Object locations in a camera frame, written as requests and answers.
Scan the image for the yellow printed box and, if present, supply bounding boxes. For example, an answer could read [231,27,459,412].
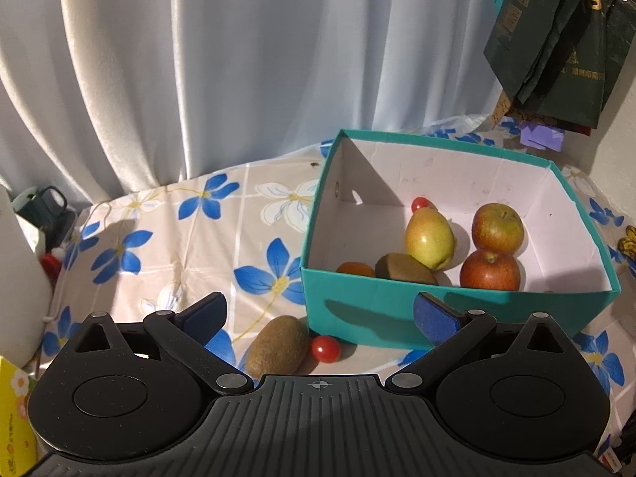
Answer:
[0,355,39,477]

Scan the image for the purple paper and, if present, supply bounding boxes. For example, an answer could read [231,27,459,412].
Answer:
[519,119,567,152]

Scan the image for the white plastic container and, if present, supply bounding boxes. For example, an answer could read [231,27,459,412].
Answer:
[0,186,53,366]

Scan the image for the white curtain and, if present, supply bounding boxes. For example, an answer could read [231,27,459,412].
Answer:
[0,0,512,204]

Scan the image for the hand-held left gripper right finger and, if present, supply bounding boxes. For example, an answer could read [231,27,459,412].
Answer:
[385,292,564,394]

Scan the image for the dark mug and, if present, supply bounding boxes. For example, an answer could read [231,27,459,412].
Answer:
[15,186,76,244]

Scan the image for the brown patterned paper bag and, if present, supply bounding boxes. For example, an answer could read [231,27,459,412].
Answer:
[489,92,522,128]

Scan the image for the teal cardboard box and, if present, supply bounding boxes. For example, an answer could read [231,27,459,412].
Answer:
[299,128,623,351]

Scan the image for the small red item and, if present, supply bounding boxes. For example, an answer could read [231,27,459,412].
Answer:
[40,246,66,279]

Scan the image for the blue floral tablecloth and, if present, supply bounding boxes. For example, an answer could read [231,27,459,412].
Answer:
[42,114,636,458]

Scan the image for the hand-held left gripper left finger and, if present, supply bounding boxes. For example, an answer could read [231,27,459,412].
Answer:
[74,292,254,394]

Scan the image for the orange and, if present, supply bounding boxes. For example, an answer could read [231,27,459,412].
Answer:
[336,261,376,279]

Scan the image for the brown kiwi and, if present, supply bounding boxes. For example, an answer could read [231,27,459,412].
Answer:
[374,253,440,286]
[246,315,313,378]

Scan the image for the red apple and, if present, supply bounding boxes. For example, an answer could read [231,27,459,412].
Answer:
[471,203,525,254]
[459,250,522,291]

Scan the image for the large yellow pear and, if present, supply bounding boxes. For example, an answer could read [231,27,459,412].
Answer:
[404,207,457,271]

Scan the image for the dark green hanging bags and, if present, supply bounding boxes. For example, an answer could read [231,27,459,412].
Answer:
[484,0,636,132]

